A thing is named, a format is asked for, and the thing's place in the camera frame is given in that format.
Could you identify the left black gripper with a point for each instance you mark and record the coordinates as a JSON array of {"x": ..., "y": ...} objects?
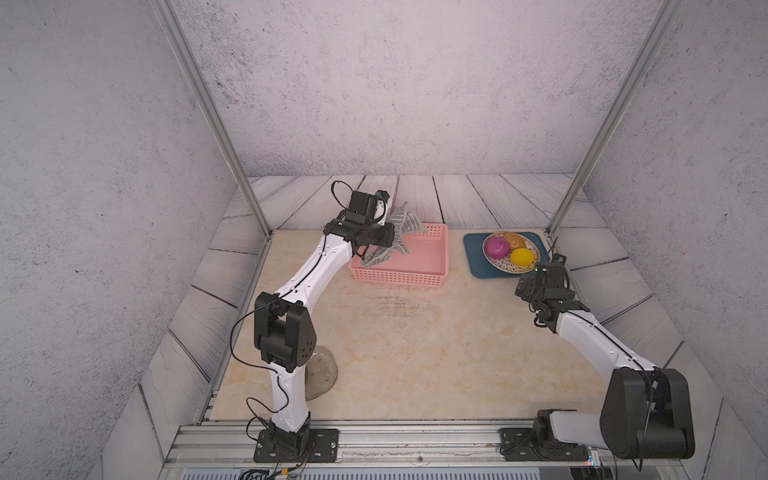
[{"x": 388, "y": 231}]

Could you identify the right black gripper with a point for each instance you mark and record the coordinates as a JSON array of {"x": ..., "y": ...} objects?
[{"x": 525, "y": 286}]

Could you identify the grey striped dishcloth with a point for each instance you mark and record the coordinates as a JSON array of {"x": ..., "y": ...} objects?
[{"x": 404, "y": 222}]

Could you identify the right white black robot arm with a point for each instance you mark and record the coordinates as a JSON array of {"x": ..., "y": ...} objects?
[{"x": 646, "y": 412}]

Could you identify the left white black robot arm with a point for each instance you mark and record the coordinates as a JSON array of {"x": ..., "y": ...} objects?
[{"x": 285, "y": 335}]

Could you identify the yellow lemon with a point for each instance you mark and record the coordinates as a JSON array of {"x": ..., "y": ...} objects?
[{"x": 522, "y": 257}]

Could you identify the patterned round plate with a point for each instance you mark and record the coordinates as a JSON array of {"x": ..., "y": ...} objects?
[{"x": 508, "y": 266}]

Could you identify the orange brown fruit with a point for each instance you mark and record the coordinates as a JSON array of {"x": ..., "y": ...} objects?
[{"x": 514, "y": 240}]

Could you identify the purple round fruit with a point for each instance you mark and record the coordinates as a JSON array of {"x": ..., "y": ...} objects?
[{"x": 496, "y": 247}]

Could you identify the pink plastic basket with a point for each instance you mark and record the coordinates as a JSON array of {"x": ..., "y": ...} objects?
[{"x": 426, "y": 264}]

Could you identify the teal tray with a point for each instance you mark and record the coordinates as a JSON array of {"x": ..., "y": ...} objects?
[{"x": 483, "y": 268}]

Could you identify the translucent glass bowl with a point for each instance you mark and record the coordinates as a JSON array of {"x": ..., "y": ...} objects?
[{"x": 321, "y": 373}]

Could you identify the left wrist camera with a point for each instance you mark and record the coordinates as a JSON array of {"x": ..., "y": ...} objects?
[{"x": 367, "y": 209}]

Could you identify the left aluminium frame post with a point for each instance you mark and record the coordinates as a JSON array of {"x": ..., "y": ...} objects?
[{"x": 192, "y": 73}]

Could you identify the aluminium frame post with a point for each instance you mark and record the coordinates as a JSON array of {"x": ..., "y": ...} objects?
[
  {"x": 664, "y": 21},
  {"x": 192, "y": 73}
]

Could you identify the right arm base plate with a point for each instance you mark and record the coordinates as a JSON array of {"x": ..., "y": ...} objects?
[{"x": 526, "y": 445}]

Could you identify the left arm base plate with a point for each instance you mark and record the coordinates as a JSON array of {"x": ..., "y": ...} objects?
[{"x": 309, "y": 444}]

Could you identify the right aluminium frame post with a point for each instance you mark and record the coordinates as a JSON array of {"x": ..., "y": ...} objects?
[{"x": 664, "y": 21}]

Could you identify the aluminium front rail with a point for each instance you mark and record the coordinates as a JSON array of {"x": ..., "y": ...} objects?
[{"x": 393, "y": 449}]

